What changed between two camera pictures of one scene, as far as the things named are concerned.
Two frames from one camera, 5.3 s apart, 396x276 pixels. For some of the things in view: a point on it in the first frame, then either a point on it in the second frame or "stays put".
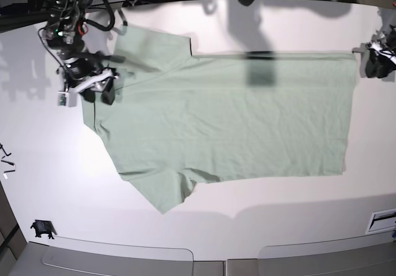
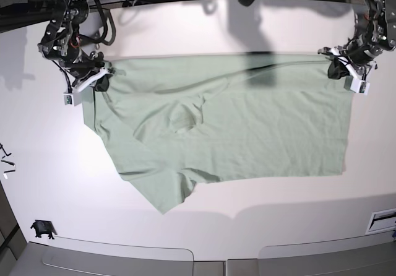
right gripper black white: x=379 y=66 -> x=343 y=65
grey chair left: x=35 y=259 stays put
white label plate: x=382 y=221 stays put
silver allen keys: x=7 y=162 stays put
